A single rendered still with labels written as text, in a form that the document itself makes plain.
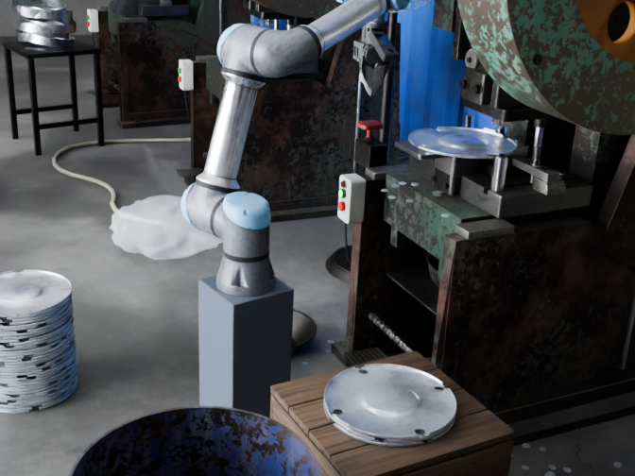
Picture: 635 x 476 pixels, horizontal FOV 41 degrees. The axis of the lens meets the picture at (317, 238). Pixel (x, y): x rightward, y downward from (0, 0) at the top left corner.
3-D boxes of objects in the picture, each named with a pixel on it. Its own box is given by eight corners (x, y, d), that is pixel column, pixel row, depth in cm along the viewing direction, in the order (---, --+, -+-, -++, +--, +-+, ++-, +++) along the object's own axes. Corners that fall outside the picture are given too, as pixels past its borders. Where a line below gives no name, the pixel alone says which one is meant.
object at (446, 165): (416, 203, 224) (420, 153, 219) (389, 186, 236) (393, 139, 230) (494, 194, 234) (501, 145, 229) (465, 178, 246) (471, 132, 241)
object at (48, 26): (36, 156, 460) (23, 4, 430) (8, 136, 493) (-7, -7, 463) (106, 145, 483) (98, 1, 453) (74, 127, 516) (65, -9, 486)
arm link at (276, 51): (280, 48, 198) (410, -31, 223) (248, 41, 205) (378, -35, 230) (290, 93, 205) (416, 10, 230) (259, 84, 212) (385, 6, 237)
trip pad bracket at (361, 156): (366, 206, 258) (370, 144, 251) (351, 195, 266) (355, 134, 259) (384, 204, 261) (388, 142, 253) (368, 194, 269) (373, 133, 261)
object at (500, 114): (502, 131, 223) (505, 110, 221) (459, 112, 240) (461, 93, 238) (551, 127, 230) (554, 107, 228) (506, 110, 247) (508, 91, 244)
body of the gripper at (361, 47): (374, 59, 257) (377, 18, 252) (388, 65, 250) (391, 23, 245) (351, 60, 254) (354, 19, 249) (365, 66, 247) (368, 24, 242)
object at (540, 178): (546, 195, 217) (552, 156, 214) (506, 176, 231) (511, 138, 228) (565, 193, 220) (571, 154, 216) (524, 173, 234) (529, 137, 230)
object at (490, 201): (498, 219, 217) (501, 196, 215) (407, 167, 255) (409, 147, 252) (590, 206, 229) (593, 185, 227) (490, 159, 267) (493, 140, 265)
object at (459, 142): (475, 126, 250) (475, 123, 249) (538, 153, 226) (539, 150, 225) (388, 132, 238) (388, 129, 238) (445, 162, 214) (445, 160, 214)
